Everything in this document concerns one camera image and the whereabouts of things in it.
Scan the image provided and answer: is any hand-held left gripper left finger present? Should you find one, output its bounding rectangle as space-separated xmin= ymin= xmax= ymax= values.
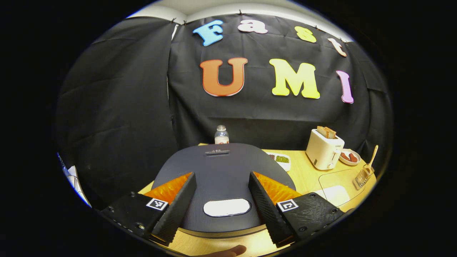
xmin=100 ymin=172 xmax=197 ymax=247

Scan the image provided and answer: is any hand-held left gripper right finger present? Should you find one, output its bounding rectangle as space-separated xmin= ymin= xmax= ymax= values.
xmin=248 ymin=171 xmax=345 ymax=248

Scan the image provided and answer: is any grey rice cooker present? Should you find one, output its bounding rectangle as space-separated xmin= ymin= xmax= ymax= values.
xmin=152 ymin=143 xmax=297 ymax=239

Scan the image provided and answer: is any metal wire chopstick holder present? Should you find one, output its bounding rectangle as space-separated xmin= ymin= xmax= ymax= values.
xmin=353 ymin=165 xmax=375 ymax=190

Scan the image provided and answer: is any white divided condiment dish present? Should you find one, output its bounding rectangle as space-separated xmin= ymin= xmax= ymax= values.
xmin=266 ymin=152 xmax=291 ymax=172

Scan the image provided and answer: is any white toaster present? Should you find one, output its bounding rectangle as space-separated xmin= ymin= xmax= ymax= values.
xmin=306 ymin=128 xmax=345 ymax=171

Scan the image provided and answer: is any clear glass tray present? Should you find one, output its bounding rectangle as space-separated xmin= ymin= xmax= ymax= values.
xmin=318 ymin=168 xmax=368 ymax=207

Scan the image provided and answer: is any small clear bottle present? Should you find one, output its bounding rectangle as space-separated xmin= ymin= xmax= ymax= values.
xmin=215 ymin=125 xmax=230 ymax=145

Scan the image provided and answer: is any white round plate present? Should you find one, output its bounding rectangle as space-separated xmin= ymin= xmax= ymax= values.
xmin=338 ymin=149 xmax=361 ymax=166

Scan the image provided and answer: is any black backdrop cloth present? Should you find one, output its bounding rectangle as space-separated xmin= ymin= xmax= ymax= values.
xmin=55 ymin=14 xmax=393 ymax=211

